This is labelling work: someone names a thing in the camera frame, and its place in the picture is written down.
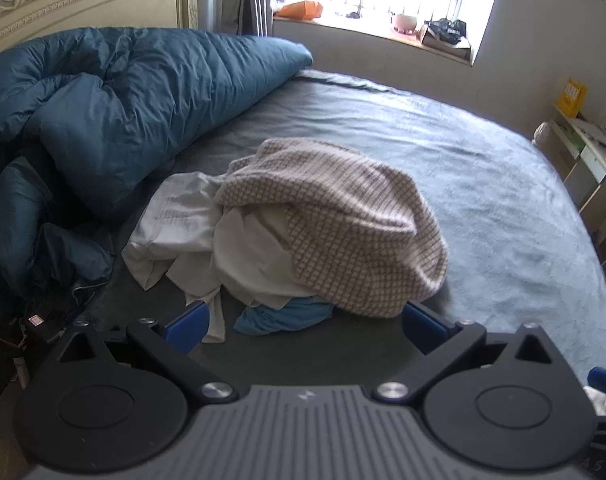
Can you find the cream carved headboard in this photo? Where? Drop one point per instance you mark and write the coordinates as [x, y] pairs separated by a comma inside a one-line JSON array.
[[83, 0]]

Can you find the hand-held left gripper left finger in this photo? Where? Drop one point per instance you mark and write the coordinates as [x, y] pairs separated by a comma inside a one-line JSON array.
[[188, 324]]

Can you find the grey blue bed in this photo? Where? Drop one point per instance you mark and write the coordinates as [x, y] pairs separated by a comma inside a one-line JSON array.
[[433, 160]]

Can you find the cream fleece sweater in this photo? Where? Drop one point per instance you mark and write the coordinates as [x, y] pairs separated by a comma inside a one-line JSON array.
[[253, 260]]

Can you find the white cloth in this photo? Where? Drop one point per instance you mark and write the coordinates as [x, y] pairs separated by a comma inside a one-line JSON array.
[[600, 402]]

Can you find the orange bag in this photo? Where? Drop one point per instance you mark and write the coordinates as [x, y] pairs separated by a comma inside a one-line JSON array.
[[300, 9]]

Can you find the yellow box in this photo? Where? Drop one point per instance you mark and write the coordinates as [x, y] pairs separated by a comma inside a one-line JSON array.
[[572, 96]]

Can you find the dark bag on sill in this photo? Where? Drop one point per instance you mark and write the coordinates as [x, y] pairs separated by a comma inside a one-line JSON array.
[[448, 35]]

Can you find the teal duvet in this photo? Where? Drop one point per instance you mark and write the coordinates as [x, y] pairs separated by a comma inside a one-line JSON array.
[[108, 100]]

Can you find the white printed shirt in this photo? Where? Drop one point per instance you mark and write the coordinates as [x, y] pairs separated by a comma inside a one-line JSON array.
[[173, 220]]

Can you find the beige houndstooth coat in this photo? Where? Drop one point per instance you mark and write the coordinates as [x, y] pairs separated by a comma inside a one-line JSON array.
[[343, 220]]

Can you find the pink pot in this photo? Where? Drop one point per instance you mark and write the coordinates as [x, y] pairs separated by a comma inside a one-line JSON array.
[[404, 21]]

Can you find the light blue garment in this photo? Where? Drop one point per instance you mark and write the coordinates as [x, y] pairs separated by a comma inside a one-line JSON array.
[[283, 317]]

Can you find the beige woven object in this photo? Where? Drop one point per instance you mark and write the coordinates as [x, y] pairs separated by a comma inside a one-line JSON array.
[[543, 132]]

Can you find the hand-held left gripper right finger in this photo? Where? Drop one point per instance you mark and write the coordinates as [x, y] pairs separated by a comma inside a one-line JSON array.
[[423, 327]]

